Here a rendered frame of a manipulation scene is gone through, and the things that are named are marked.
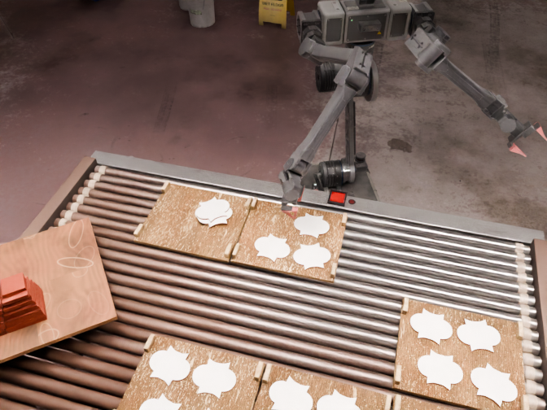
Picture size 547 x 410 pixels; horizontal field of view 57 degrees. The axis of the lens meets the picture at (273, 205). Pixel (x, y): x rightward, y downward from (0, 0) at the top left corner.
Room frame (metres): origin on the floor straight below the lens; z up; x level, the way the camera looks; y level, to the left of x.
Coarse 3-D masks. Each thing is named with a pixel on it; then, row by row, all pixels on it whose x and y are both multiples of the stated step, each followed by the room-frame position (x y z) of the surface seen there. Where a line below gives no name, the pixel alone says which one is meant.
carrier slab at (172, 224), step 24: (168, 192) 1.59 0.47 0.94; (192, 192) 1.59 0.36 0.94; (216, 192) 1.59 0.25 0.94; (168, 216) 1.45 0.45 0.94; (192, 216) 1.44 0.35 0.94; (240, 216) 1.44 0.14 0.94; (144, 240) 1.32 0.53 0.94; (168, 240) 1.32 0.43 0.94; (192, 240) 1.31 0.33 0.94; (216, 240) 1.31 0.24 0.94
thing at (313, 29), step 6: (306, 24) 2.03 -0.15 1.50; (312, 24) 2.03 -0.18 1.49; (318, 24) 2.03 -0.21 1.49; (306, 30) 2.01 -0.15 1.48; (312, 30) 2.00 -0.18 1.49; (318, 30) 2.00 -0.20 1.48; (306, 36) 1.99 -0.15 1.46; (312, 36) 1.96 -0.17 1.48; (318, 36) 1.97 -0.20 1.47; (300, 42) 2.04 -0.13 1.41
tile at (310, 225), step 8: (304, 216) 1.43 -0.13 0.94; (312, 216) 1.43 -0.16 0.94; (320, 216) 1.42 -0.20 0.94; (296, 224) 1.39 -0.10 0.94; (304, 224) 1.39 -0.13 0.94; (312, 224) 1.38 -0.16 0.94; (320, 224) 1.38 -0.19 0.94; (304, 232) 1.34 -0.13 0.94; (312, 232) 1.34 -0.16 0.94; (320, 232) 1.34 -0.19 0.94
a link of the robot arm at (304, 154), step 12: (348, 72) 1.54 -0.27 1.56; (336, 96) 1.52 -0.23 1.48; (348, 96) 1.51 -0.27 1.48; (360, 96) 1.53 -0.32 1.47; (324, 108) 1.53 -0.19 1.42; (336, 108) 1.49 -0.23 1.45; (324, 120) 1.47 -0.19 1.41; (312, 132) 1.48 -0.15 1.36; (324, 132) 1.46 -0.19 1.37; (300, 144) 1.47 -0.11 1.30; (312, 144) 1.44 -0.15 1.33; (300, 156) 1.42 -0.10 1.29; (312, 156) 1.43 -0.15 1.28; (300, 168) 1.40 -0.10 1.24
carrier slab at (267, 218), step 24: (264, 216) 1.44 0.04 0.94; (288, 216) 1.44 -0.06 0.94; (336, 216) 1.43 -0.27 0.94; (240, 240) 1.31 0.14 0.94; (288, 240) 1.31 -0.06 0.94; (312, 240) 1.30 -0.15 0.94; (336, 240) 1.30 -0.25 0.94; (264, 264) 1.18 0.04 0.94; (288, 264) 1.18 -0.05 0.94; (336, 264) 1.18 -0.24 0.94
